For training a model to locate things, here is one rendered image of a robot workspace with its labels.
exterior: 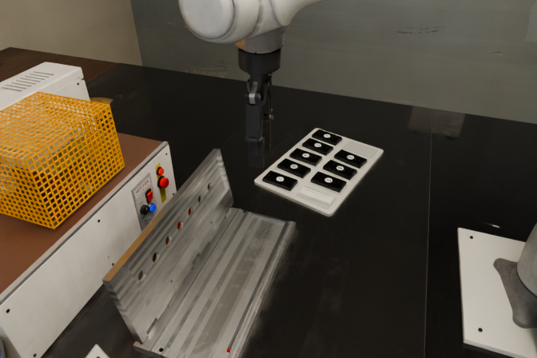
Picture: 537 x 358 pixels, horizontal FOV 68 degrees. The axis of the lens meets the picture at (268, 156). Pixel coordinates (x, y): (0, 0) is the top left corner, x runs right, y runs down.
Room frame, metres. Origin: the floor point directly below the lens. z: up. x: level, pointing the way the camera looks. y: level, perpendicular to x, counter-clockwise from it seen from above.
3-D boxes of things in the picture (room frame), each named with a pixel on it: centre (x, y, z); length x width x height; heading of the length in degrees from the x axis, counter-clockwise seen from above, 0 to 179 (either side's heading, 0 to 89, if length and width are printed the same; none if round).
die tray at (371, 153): (1.07, -0.18, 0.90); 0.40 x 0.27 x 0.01; 145
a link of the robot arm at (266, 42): (0.69, 0.02, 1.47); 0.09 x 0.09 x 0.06
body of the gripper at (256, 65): (0.68, 0.02, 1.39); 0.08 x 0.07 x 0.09; 169
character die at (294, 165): (1.05, -0.08, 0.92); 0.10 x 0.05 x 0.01; 53
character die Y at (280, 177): (0.98, -0.04, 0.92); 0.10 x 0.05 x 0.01; 59
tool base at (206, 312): (0.62, 0.10, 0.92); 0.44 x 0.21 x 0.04; 160
